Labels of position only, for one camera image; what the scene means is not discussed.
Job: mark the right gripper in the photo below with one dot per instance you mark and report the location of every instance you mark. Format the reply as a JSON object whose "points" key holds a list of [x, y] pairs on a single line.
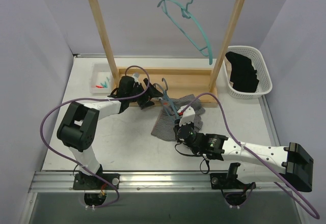
{"points": [[177, 128]]}

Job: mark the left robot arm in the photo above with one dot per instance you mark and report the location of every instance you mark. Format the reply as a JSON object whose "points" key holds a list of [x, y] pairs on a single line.
{"points": [[78, 127]]}

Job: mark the white foam tray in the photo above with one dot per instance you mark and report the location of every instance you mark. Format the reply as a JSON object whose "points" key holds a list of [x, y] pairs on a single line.
{"points": [[98, 75]]}

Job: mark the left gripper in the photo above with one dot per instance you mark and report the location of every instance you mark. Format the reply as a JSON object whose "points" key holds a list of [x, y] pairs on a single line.
{"points": [[145, 93]]}

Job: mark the grey striped underwear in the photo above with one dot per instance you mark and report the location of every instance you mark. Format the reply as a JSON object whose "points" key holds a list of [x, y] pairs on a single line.
{"points": [[164, 125]]}

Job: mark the black underwear beige waistband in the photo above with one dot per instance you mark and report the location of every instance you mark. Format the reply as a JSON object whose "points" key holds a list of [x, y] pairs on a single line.
{"points": [[243, 75]]}

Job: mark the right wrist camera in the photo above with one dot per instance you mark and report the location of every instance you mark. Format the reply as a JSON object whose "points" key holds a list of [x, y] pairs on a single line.
{"points": [[187, 116]]}

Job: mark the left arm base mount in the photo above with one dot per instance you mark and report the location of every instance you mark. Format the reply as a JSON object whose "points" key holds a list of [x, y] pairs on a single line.
{"points": [[85, 182]]}

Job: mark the white perforated plastic basket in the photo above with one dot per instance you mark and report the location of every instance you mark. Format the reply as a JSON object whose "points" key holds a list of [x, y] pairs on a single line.
{"points": [[265, 84]]}

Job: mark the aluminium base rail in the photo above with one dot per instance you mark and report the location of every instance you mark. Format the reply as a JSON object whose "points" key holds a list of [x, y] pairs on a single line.
{"points": [[151, 182]]}

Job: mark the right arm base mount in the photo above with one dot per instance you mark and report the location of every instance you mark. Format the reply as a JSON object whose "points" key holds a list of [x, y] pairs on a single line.
{"points": [[222, 181]]}

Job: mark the teal hanger with striped underwear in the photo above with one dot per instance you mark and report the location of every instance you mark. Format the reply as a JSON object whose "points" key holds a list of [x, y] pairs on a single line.
{"points": [[166, 97]]}

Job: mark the wooden clothes rack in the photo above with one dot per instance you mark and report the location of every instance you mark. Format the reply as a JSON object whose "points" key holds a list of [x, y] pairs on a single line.
{"points": [[147, 33]]}

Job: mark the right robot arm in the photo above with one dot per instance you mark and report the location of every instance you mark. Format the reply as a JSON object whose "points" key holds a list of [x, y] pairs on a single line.
{"points": [[251, 162]]}

